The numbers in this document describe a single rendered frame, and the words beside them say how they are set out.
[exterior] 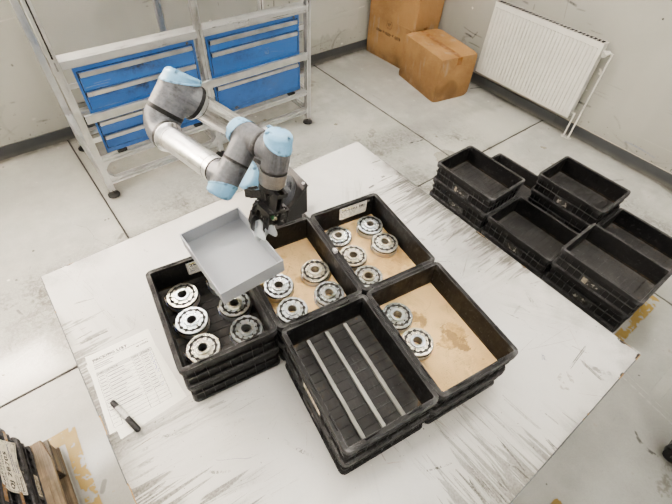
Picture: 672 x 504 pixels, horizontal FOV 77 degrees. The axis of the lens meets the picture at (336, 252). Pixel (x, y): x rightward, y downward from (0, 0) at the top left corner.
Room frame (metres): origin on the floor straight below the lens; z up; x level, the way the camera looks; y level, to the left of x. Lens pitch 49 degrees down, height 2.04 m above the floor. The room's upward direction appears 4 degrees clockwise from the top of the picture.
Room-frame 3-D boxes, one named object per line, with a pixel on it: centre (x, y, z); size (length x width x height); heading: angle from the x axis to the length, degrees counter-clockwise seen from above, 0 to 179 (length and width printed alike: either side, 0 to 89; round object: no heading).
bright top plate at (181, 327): (0.70, 0.44, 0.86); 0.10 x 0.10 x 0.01
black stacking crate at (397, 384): (0.56, -0.08, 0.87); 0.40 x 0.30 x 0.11; 32
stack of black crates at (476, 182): (1.94, -0.78, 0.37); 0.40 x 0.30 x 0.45; 41
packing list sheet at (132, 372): (0.56, 0.63, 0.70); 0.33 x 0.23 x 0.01; 41
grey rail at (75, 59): (2.74, 0.97, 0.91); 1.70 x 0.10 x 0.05; 131
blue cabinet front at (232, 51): (2.98, 0.65, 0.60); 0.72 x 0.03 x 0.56; 131
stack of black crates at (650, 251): (1.60, -1.61, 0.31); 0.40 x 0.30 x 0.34; 41
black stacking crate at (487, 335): (0.72, -0.33, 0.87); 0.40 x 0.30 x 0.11; 32
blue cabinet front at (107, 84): (2.45, 1.25, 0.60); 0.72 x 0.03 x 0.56; 131
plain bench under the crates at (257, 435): (0.86, 0.00, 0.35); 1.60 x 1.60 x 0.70; 41
